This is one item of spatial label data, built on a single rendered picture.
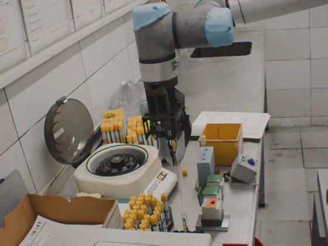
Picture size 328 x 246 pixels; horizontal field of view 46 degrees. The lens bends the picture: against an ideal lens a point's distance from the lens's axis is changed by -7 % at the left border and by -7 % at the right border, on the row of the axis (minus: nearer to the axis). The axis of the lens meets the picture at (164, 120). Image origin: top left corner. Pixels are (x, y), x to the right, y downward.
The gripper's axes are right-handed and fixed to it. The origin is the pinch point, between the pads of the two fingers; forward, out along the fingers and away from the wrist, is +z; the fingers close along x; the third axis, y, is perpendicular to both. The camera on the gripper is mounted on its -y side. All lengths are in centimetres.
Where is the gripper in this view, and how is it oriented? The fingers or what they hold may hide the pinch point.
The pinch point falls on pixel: (175, 159)
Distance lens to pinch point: 93.2
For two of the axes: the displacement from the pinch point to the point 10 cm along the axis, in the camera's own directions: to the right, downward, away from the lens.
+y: -2.5, 4.2, -8.7
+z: 1.4, 9.1, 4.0
